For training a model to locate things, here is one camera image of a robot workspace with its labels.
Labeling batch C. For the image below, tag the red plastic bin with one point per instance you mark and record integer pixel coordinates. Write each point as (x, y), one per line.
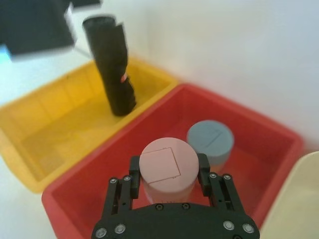
(174, 119)

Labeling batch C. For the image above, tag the black rolled bag bundle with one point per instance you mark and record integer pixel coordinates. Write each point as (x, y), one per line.
(111, 67)

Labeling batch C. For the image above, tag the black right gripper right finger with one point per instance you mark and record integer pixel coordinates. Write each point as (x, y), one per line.
(205, 179)

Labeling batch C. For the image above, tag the yellow plastic bin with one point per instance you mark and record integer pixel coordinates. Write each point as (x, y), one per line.
(62, 124)

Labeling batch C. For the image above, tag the cream plastic bin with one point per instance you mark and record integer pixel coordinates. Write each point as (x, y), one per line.
(294, 199)

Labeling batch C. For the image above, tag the black block with white edge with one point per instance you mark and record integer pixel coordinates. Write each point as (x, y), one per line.
(32, 25)

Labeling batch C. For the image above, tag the pink cylindrical container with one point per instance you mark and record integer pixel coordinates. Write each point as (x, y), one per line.
(169, 166)

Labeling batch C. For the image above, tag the blue cylindrical container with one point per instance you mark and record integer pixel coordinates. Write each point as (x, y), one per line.
(211, 144)

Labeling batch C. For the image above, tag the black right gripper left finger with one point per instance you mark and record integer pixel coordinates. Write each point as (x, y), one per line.
(135, 179)

